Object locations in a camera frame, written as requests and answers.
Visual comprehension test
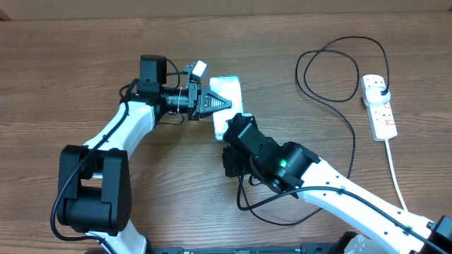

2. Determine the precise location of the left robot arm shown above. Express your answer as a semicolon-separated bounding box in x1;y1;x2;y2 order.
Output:
50;54;232;253

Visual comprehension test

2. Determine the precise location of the white power strip cord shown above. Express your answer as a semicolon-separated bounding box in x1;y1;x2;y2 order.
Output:
383;139;409;212

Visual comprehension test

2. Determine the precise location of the blue Galaxy smartphone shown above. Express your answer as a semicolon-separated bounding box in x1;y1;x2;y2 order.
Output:
209;75;244;141

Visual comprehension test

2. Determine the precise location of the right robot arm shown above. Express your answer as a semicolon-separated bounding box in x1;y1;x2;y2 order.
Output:
223;113;451;253

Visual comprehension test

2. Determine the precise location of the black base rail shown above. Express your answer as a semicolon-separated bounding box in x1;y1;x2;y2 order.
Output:
148;231;371;254

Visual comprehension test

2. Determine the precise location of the white charger plug adapter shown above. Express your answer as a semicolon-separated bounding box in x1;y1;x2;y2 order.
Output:
363;87;391;107

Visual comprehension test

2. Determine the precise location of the white power strip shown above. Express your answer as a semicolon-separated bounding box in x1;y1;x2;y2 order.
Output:
360;74;398;142

